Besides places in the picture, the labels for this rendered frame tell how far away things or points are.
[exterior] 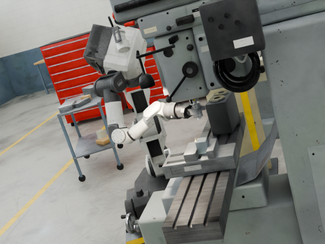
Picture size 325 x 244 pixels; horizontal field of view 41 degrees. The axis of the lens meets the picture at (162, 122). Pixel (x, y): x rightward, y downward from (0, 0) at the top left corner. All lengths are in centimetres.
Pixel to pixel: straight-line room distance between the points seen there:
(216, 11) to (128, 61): 88
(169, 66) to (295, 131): 62
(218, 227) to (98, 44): 124
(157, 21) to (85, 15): 1018
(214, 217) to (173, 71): 68
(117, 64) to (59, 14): 1005
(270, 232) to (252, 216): 12
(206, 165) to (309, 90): 60
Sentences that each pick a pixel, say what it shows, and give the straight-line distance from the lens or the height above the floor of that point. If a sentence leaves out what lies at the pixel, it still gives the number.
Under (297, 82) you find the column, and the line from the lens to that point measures 182.
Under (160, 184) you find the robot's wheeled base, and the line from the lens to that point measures 307.
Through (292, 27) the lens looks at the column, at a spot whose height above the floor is 155.
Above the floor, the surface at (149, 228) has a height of 71.
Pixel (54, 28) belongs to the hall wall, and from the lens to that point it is 1254.
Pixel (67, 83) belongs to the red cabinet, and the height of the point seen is 76.
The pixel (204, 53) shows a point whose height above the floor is 151.
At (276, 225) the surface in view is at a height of 65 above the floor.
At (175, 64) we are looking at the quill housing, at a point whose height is 149.
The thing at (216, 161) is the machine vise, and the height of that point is 101.
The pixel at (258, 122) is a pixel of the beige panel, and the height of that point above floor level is 49.
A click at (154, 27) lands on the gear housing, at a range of 195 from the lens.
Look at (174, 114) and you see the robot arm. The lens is 217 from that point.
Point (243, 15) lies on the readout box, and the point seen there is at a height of 165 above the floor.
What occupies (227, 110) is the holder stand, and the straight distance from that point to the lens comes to 247.
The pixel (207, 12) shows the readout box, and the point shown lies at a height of 169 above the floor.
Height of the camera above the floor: 183
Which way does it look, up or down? 17 degrees down
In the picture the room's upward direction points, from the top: 17 degrees counter-clockwise
